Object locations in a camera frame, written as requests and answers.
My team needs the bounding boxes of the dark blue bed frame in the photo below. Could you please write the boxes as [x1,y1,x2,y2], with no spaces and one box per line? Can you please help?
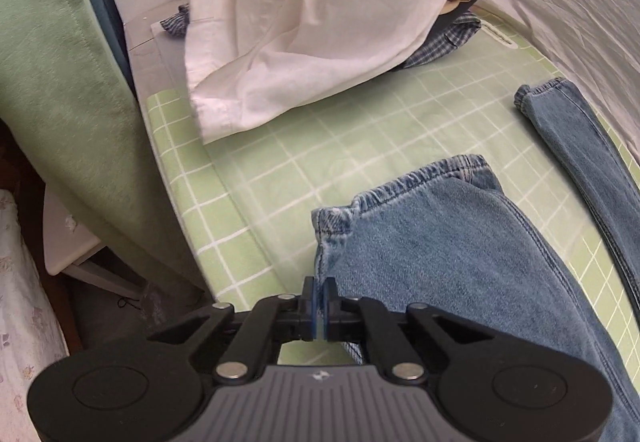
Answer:
[67,0,133,95]

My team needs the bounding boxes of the white floral cloth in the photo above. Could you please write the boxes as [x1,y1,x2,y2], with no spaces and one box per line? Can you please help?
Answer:
[0,189,68,442]

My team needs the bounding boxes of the grey carrot print bed sheet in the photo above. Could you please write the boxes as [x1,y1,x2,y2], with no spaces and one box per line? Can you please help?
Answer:
[462,0,640,158]

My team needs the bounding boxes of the green checked mat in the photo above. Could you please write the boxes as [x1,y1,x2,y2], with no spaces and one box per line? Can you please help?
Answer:
[142,4,640,373]

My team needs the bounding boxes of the blue denim jeans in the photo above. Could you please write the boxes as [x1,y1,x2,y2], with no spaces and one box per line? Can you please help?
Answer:
[311,78,640,442]

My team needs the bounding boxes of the blue plaid shirt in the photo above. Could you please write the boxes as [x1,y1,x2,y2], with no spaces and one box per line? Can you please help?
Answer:
[160,4,483,70]

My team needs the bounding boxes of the white shirt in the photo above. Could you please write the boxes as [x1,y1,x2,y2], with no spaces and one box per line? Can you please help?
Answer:
[184,0,467,145]

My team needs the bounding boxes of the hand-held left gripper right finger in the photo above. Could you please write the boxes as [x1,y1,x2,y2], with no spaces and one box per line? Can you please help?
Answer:
[320,277,493,385]

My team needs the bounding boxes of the white stool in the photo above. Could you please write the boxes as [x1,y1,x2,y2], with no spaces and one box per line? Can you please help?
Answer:
[42,184,146,298]

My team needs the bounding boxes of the green towel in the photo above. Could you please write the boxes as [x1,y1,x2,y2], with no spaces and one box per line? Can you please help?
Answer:
[0,0,206,293]

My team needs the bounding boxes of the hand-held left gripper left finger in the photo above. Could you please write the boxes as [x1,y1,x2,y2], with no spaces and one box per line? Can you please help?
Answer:
[147,277,318,385]

